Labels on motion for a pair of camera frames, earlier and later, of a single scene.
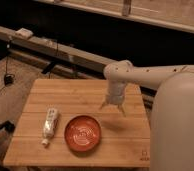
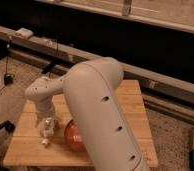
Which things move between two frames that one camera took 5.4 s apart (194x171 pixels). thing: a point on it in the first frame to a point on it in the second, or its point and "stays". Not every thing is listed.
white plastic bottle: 50,125 stays
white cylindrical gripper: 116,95 to 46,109
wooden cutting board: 69,123 stays
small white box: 24,32 stays
